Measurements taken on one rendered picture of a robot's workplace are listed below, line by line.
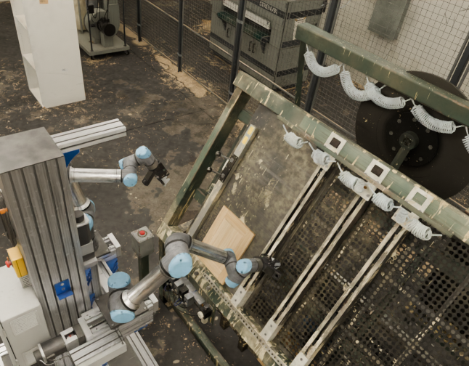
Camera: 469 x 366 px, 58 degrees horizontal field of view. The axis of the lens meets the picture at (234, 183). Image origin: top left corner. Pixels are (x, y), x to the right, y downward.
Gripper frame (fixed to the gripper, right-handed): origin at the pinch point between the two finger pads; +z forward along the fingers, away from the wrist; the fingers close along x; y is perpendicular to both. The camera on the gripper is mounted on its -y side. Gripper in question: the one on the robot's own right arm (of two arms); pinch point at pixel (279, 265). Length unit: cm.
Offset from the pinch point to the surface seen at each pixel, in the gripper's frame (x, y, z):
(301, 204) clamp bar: -38.3, 7.4, -4.9
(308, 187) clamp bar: -48.1, 9.9, -3.7
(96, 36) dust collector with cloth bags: 9, 572, 169
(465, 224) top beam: -79, -64, -8
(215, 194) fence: -5, 65, -2
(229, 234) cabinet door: 9.7, 41.3, 0.7
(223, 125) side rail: -45, 89, -2
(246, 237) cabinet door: 2.4, 29.0, 0.4
